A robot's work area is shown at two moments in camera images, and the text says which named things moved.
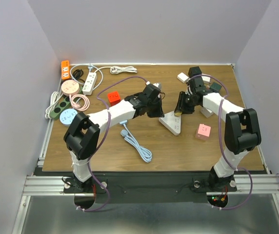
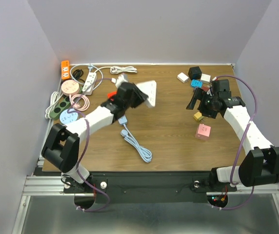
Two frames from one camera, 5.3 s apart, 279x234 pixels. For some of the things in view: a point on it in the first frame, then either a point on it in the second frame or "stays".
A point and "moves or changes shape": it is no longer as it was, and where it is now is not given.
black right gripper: (179, 107) -> (198, 94)
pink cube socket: (203, 131) stays
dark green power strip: (65, 104) stays
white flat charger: (182, 77) stays
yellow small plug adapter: (177, 114) -> (198, 116)
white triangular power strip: (172, 123) moves or changes shape
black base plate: (148, 187) stays
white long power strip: (89, 83) stays
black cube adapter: (194, 71) stays
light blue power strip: (123, 122) stays
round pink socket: (70, 87) stays
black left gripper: (159, 113) -> (140, 96)
